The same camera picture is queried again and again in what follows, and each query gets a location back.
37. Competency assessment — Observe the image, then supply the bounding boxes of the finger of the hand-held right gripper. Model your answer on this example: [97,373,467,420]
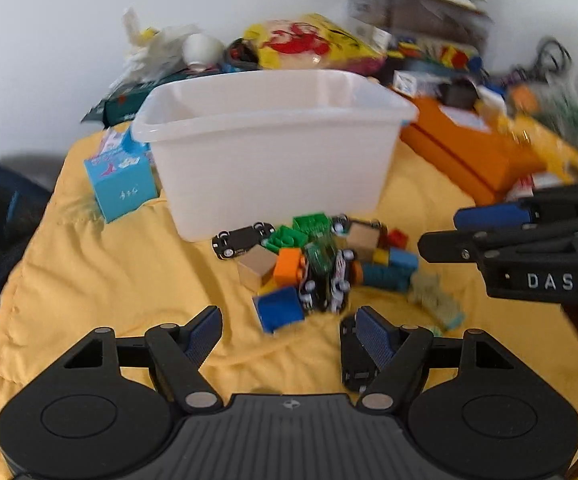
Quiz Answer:
[453,182,578,233]
[417,222,578,264]

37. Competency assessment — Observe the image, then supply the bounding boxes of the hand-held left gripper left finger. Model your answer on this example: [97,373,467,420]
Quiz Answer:
[54,305,224,414]

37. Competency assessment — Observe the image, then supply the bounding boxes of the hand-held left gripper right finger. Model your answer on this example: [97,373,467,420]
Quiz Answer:
[355,305,524,414]

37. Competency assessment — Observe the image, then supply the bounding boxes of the white plastic bin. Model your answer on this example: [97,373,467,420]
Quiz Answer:
[131,69,420,243]

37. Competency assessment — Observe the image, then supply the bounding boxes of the blue toy brick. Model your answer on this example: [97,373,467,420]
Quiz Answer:
[389,247,420,271]

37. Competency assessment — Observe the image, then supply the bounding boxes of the pale green toy block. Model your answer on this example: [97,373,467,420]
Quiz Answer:
[409,272,466,331]

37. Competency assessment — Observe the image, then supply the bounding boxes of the teal toy brick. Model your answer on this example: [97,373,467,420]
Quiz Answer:
[361,262,414,292]

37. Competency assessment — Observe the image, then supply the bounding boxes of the black white toy car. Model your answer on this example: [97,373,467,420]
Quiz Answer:
[329,250,364,313]
[299,275,332,313]

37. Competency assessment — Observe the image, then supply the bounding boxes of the orange box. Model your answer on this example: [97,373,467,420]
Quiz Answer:
[400,95,544,206]

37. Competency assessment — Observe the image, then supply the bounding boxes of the blue toy block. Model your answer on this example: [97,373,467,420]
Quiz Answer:
[252,286,304,334]

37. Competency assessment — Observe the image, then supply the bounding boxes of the long yellow box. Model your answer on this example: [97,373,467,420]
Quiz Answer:
[499,110,578,181]

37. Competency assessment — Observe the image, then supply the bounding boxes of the translucent green toy car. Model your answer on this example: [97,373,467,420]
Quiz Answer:
[305,241,338,277]

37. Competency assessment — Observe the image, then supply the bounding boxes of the yellow quilted blanket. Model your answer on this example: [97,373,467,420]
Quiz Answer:
[0,125,578,480]

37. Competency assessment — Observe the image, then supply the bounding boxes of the orange toy block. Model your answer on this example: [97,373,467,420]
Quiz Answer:
[273,248,306,286]

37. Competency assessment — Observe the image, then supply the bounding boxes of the small black box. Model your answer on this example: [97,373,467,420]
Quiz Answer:
[441,82,477,108]

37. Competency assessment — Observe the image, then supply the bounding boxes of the green white packet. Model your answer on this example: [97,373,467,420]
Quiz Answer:
[539,85,578,146]

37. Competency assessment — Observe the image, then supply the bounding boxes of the green studded brick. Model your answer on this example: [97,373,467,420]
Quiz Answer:
[293,212,332,236]

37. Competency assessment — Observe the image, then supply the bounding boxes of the small white box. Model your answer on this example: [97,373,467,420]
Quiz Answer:
[394,70,420,93]

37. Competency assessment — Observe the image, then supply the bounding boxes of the light blue carton box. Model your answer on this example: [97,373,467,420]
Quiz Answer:
[84,127,160,224]

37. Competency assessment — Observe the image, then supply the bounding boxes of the stack of books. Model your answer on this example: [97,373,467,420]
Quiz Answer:
[344,0,494,46]

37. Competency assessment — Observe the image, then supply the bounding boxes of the dark green flat box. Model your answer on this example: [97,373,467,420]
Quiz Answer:
[81,67,220,126]

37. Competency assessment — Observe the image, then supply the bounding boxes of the yellow snack bag red print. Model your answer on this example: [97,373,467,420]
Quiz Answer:
[243,14,387,73]

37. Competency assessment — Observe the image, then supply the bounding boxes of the black red round packet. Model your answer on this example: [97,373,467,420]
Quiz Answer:
[224,37,262,73]

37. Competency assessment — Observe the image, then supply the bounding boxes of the white plastic bag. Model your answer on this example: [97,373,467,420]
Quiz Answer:
[109,7,204,91]

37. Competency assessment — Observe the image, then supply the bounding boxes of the black cables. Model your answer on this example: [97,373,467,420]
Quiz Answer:
[534,37,574,81]

